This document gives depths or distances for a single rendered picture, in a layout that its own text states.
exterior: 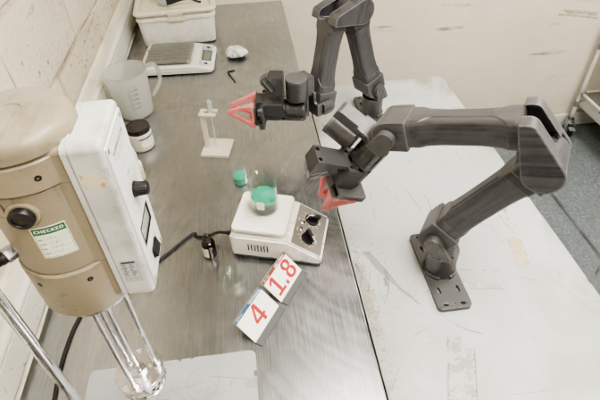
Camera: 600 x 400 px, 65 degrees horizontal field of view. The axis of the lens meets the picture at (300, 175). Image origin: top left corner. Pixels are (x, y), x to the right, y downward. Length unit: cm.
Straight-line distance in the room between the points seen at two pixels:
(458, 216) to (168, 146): 85
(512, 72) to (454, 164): 165
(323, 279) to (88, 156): 70
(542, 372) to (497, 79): 212
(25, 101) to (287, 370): 65
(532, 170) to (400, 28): 181
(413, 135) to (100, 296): 54
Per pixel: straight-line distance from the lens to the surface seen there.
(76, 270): 52
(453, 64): 274
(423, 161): 133
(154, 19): 194
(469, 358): 98
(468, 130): 80
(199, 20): 194
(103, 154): 42
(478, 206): 89
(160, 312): 103
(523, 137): 76
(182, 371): 94
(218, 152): 135
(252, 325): 95
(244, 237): 103
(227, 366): 93
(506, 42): 282
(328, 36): 120
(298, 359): 93
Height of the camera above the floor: 173
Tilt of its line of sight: 41 degrees down
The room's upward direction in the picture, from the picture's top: 2 degrees counter-clockwise
